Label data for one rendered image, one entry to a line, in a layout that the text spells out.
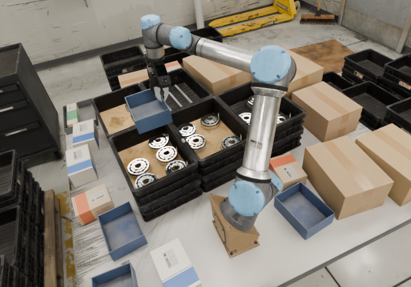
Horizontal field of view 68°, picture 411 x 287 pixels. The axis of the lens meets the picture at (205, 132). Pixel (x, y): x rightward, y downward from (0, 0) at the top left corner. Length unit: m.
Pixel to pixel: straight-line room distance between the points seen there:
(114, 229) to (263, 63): 0.97
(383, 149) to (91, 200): 1.33
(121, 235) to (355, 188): 0.99
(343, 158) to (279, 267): 0.54
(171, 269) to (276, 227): 0.47
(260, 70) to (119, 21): 3.81
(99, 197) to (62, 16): 3.35
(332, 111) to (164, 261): 1.10
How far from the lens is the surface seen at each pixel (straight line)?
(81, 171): 1.65
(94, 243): 1.47
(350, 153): 1.49
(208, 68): 1.99
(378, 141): 1.59
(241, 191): 0.97
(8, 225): 2.23
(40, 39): 4.66
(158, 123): 1.28
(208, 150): 1.49
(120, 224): 1.48
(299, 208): 1.44
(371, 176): 1.42
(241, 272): 1.28
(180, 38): 1.12
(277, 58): 0.94
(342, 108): 1.74
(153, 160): 1.50
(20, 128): 2.83
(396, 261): 2.27
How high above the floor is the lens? 1.87
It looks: 41 degrees down
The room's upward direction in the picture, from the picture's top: 7 degrees counter-clockwise
